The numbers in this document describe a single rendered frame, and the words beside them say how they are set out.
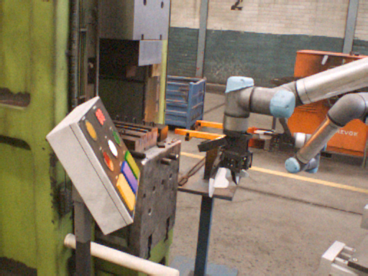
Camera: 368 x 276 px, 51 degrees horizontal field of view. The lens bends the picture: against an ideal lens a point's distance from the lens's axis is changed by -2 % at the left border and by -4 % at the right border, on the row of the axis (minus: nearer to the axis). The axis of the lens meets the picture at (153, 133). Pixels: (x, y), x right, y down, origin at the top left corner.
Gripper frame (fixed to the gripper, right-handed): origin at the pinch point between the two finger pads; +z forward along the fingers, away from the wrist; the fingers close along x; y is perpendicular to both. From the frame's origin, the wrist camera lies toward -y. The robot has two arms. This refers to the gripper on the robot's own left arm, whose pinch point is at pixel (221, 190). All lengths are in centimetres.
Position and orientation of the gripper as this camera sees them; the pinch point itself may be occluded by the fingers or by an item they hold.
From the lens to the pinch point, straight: 124.6
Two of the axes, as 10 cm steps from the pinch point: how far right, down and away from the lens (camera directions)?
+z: -0.5, 9.6, 2.6
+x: 6.8, -1.6, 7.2
